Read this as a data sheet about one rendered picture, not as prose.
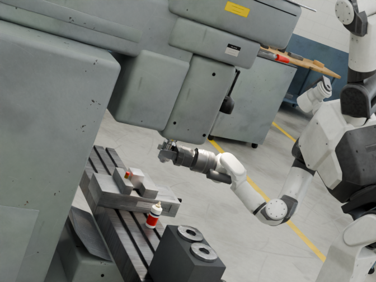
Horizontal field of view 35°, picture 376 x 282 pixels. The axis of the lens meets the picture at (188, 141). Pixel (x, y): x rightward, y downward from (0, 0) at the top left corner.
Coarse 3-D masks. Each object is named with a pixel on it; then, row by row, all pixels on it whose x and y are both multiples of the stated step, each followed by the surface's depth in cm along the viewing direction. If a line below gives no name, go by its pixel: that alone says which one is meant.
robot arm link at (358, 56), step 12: (348, 0) 167; (336, 12) 172; (348, 12) 168; (360, 12) 167; (348, 24) 171; (360, 24) 168; (372, 24) 168; (360, 36) 171; (372, 36) 170; (360, 48) 173; (372, 48) 173; (360, 60) 175; (372, 60) 175
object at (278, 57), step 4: (260, 52) 201; (264, 52) 202; (268, 56) 204; (272, 56) 204; (276, 56) 205; (280, 56) 205; (276, 60) 205; (280, 60) 206; (284, 60) 206; (288, 60) 207
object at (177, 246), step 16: (160, 240) 194; (176, 240) 186; (192, 240) 187; (160, 256) 193; (176, 256) 184; (192, 256) 179; (208, 256) 180; (160, 272) 191; (176, 272) 183; (192, 272) 176; (208, 272) 179
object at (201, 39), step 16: (176, 32) 184; (192, 32) 186; (208, 32) 188; (224, 32) 191; (192, 48) 189; (208, 48) 191; (224, 48) 193; (240, 48) 196; (256, 48) 198; (240, 64) 199
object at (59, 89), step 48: (0, 48) 154; (48, 48) 159; (96, 48) 177; (0, 96) 160; (48, 96) 165; (96, 96) 171; (0, 144) 166; (48, 144) 172; (0, 192) 173; (48, 192) 179; (0, 240) 179; (48, 240) 187
